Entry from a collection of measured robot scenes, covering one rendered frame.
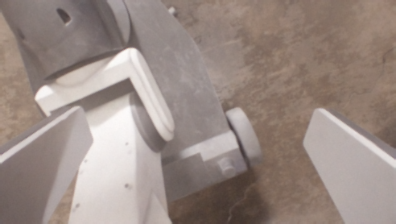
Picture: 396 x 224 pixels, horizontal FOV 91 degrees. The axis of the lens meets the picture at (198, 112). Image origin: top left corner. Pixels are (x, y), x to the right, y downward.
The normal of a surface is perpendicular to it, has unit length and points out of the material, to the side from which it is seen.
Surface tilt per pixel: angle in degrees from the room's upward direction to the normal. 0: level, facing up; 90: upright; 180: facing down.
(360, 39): 0
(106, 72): 0
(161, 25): 0
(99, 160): 64
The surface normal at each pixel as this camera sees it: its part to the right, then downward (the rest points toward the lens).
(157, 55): 0.09, 0.30
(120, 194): -0.29, -0.65
